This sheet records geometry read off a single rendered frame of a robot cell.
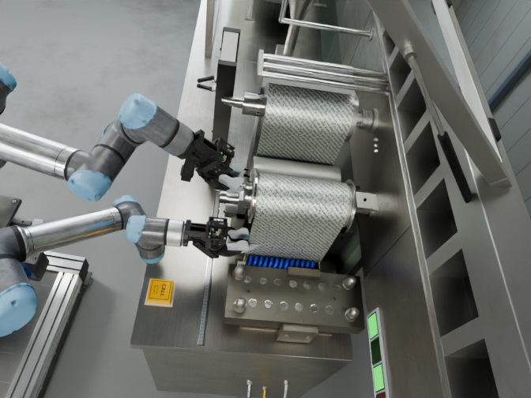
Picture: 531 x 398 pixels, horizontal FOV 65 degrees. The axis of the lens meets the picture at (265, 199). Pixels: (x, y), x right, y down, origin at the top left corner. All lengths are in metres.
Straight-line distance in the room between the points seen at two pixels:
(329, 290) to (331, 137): 0.44
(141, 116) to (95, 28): 2.85
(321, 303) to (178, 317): 0.42
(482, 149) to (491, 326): 0.26
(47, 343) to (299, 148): 1.39
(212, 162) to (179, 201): 0.54
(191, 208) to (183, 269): 0.23
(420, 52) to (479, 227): 0.33
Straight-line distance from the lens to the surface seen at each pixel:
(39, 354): 2.08
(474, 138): 0.68
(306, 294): 1.25
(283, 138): 1.19
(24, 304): 1.10
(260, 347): 1.31
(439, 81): 0.58
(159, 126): 0.93
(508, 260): 0.73
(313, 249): 1.23
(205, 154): 0.99
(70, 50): 3.55
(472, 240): 0.77
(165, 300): 1.32
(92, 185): 0.93
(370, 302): 1.15
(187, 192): 1.52
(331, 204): 1.08
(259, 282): 1.23
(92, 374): 2.25
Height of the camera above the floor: 2.16
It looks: 56 degrees down
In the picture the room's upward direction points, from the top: 16 degrees clockwise
